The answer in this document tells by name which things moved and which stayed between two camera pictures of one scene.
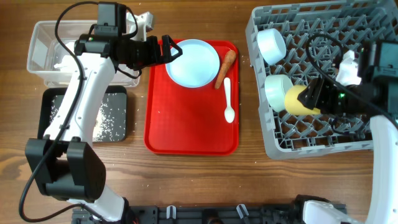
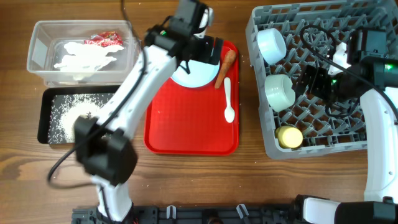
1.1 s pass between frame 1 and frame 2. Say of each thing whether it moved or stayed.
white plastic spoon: stayed
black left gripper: moved
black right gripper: moved
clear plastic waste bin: stayed
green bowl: stayed
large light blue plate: stayed
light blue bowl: stayed
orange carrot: stayed
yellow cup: moved
